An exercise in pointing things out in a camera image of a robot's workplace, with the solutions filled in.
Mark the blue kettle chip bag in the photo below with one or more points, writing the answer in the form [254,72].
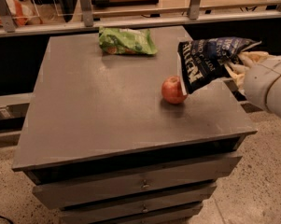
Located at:
[204,60]

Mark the orange white bag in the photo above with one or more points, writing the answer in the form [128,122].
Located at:
[21,13]

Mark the red apple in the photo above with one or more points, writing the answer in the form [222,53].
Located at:
[172,91]

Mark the grey drawer cabinet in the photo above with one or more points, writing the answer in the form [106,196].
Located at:
[102,146]

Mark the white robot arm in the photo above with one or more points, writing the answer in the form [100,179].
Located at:
[258,78]

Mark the green rice chip bag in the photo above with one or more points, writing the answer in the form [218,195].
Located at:
[126,41]

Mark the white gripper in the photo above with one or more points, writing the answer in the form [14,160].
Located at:
[259,84]

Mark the grey metal railing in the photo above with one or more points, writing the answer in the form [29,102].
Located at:
[70,16]

